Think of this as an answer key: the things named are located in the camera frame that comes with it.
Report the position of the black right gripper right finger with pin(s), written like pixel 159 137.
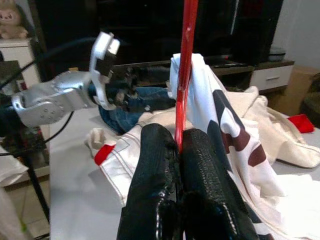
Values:
pixel 202 180

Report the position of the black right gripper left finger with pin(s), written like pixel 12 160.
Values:
pixel 152 175

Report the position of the red plastic hanger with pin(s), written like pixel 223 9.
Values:
pixel 187 37

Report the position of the white shirt dark print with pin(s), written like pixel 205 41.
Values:
pixel 200 82

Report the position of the blue denim jeans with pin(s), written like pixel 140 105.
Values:
pixel 150 100

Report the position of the black television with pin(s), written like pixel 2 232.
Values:
pixel 150 30

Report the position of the white table black legs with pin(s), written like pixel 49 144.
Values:
pixel 75 200

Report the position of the cream white garment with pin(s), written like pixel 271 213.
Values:
pixel 275 130

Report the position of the beige plush toy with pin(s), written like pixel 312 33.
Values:
pixel 11 22

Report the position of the red garment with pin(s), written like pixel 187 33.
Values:
pixel 301 123

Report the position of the low cabinet white drawers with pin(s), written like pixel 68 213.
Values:
pixel 271 77

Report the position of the tan cardboard box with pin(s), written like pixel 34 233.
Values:
pixel 300 82

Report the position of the grey pot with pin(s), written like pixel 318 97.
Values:
pixel 277 55

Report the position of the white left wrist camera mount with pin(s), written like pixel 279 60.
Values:
pixel 102 42

